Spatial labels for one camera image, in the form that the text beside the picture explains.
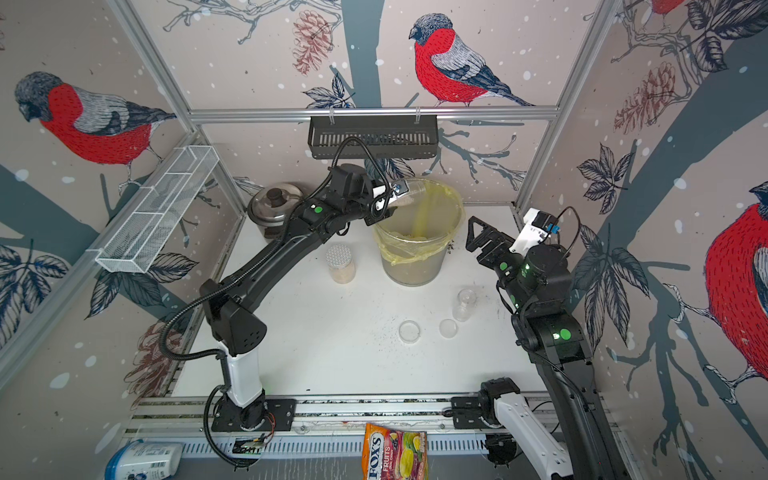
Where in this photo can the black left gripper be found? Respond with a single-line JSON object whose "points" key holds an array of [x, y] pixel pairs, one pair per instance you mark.
{"points": [[380, 215]]}

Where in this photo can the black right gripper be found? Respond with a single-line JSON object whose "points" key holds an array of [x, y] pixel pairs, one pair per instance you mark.
{"points": [[505, 242]]}

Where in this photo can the clear plastic jar lid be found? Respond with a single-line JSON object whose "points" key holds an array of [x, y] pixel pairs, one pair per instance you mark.
{"points": [[448, 328], [409, 332]]}

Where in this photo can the small clear jar with rice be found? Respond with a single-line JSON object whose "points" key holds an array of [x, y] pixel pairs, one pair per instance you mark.
{"points": [[407, 192]]}

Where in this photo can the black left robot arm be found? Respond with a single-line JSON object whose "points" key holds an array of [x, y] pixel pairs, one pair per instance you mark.
{"points": [[347, 194]]}

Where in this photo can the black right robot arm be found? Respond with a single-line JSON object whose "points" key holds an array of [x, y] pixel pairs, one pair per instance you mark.
{"points": [[533, 281]]}

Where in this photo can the silver rice cooker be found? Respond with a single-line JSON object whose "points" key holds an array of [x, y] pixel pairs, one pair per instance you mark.
{"points": [[269, 208]]}

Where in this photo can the mesh bin with yellow bag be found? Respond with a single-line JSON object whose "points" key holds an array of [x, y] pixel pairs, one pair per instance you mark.
{"points": [[414, 240]]}

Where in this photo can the clear jar with sealed top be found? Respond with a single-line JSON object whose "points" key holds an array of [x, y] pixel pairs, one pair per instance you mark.
{"points": [[340, 263]]}

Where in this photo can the Fox's fruits candy bag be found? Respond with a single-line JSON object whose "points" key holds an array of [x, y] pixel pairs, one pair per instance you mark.
{"points": [[389, 454]]}

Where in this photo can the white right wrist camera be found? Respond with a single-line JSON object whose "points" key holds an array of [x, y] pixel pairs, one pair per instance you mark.
{"points": [[538, 226]]}

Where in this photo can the black hanging wire basket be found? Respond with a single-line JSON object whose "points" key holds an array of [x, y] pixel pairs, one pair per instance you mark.
{"points": [[387, 137]]}

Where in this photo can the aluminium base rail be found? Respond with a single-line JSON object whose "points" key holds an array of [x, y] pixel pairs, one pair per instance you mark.
{"points": [[321, 426]]}

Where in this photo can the white wire mesh shelf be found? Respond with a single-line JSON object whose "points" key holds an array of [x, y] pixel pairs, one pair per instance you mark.
{"points": [[141, 237]]}

